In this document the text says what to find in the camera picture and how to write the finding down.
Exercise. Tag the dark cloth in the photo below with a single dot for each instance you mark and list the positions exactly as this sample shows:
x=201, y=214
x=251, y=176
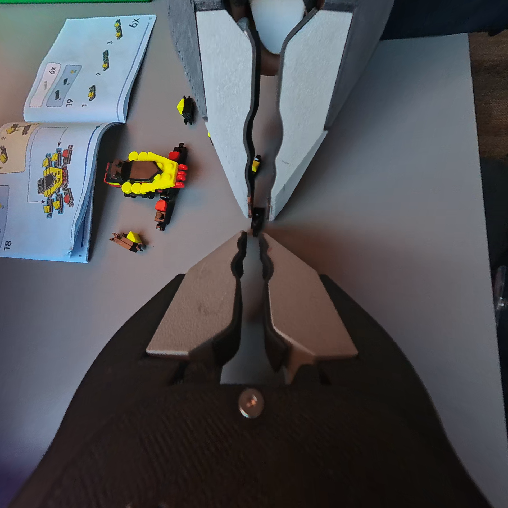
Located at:
x=444, y=16

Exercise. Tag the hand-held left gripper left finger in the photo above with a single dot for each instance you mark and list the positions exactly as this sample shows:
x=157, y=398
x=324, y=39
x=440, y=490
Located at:
x=198, y=309

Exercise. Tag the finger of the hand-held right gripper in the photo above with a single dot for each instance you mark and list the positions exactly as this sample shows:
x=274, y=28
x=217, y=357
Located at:
x=226, y=99
x=313, y=91

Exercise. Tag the clear plastic bag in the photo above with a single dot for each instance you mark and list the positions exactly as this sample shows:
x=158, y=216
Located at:
x=502, y=297

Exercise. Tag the yellow black lego spider model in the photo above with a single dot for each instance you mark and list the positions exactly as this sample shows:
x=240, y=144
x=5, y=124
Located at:
x=154, y=174

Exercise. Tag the brown yellow lego piece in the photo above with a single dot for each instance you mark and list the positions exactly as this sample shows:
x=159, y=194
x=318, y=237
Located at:
x=129, y=241

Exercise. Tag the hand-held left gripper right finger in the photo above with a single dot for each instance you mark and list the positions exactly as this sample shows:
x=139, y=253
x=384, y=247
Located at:
x=305, y=313

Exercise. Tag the lego instruction booklet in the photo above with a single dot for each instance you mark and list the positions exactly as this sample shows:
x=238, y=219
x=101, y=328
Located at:
x=91, y=67

